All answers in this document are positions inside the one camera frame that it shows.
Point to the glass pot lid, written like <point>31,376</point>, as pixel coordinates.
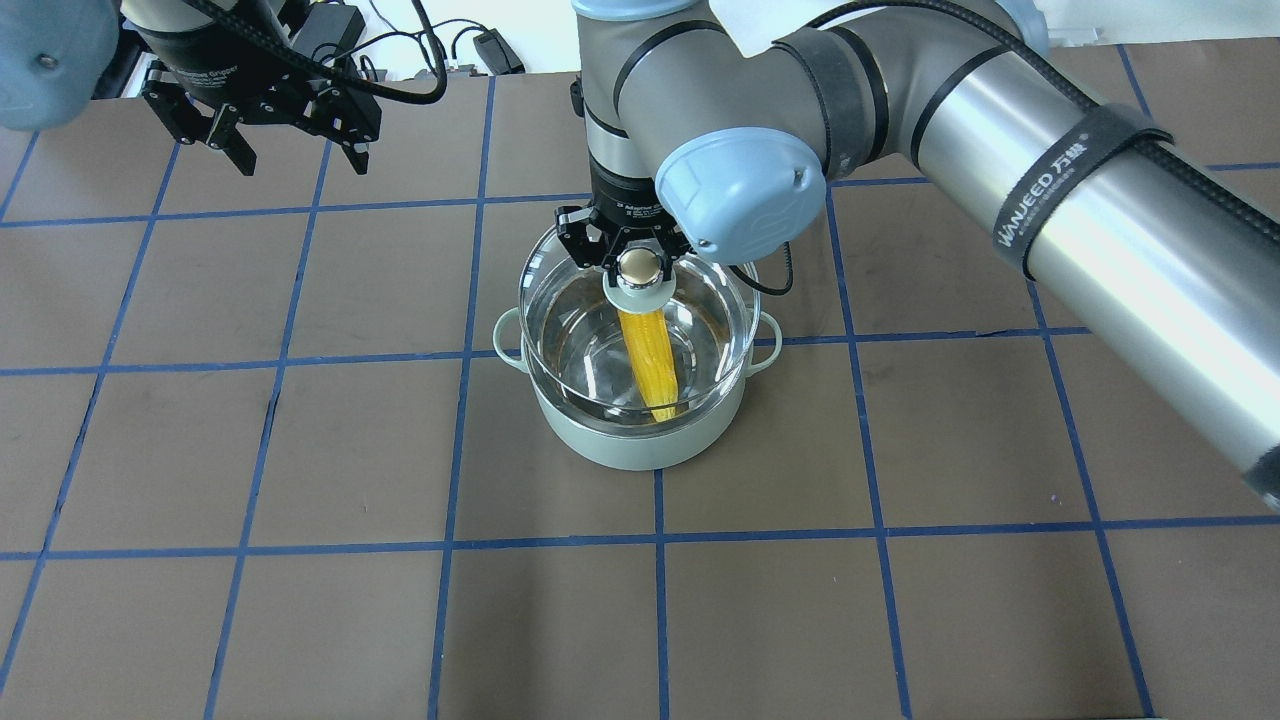
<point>551,287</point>

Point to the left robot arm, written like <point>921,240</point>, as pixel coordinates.
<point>58,55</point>

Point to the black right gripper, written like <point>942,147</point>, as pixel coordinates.
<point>622,203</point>

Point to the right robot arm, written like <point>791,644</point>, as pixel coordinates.
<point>730,156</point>

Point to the pale green electric pot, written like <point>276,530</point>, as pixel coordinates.
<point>585,386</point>

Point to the yellow corn cob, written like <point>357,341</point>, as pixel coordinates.
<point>651,358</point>

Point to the black power adapter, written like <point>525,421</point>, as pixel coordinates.
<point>496,54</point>

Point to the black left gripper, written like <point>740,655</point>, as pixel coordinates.
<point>196,78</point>

